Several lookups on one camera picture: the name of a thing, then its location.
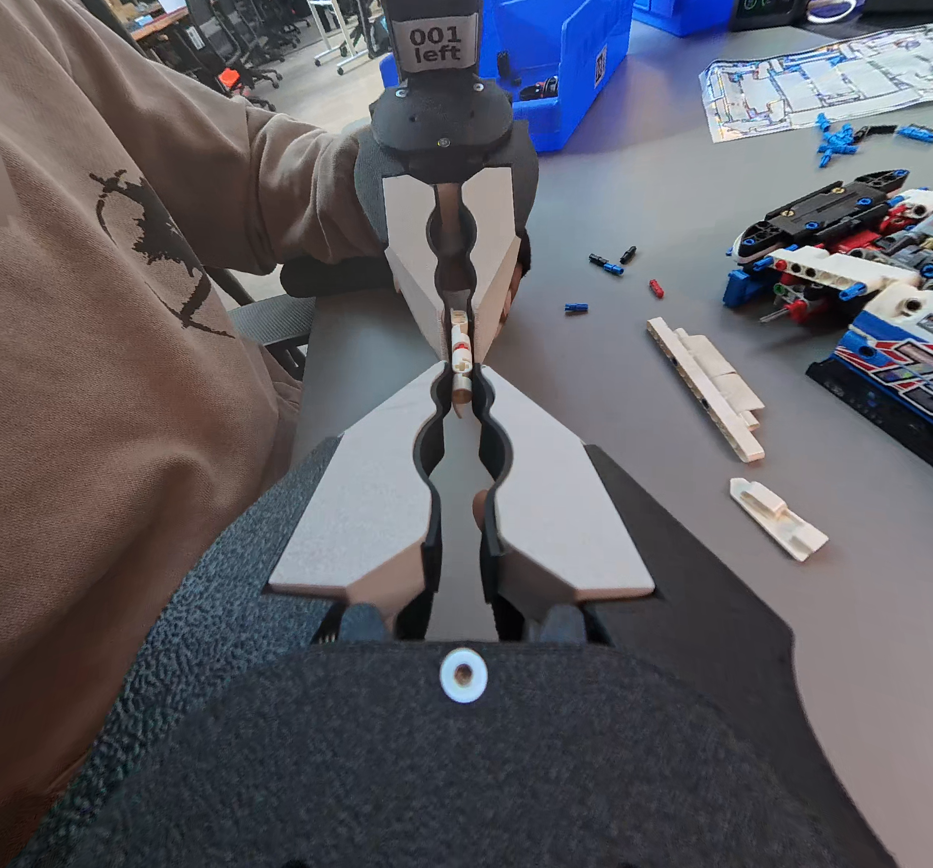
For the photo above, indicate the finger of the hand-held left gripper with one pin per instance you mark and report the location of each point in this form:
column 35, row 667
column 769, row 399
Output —
column 408, row 241
column 495, row 241

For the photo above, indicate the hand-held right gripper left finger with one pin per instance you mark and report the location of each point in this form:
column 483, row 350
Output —
column 350, row 518

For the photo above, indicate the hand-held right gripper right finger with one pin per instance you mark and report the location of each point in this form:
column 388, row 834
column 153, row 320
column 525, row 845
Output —
column 576, row 518

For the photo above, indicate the white curved brick piece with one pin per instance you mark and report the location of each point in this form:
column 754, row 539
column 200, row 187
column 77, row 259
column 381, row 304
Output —
column 462, row 391
column 459, row 332

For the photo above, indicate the person's left forearm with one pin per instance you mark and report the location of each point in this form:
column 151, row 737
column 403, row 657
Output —
column 313, row 190

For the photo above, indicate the person's left hand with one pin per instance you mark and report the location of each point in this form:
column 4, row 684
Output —
column 512, row 292

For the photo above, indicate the person's right hand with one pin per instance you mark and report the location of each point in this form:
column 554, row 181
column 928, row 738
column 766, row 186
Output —
column 479, row 511

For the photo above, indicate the small black part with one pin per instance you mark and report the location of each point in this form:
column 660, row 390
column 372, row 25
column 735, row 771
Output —
column 543, row 90

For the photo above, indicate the black office chair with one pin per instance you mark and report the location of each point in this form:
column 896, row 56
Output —
column 270, row 318

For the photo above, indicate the long white brick beam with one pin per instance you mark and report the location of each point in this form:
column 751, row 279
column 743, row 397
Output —
column 700, row 380

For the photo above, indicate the small white brick panel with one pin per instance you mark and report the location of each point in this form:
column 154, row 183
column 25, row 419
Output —
column 772, row 515

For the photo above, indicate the printed instruction sheet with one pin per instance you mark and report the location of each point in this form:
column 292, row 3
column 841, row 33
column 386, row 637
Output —
column 802, row 88

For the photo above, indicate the blue white red toy car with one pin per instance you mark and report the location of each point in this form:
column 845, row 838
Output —
column 838, row 256

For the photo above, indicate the cluster of blue connectors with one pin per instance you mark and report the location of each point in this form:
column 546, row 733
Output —
column 834, row 143

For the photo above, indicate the long black brick pin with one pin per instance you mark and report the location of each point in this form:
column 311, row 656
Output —
column 875, row 131

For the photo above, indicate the long blue brick pin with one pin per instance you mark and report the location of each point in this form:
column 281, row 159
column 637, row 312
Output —
column 915, row 132

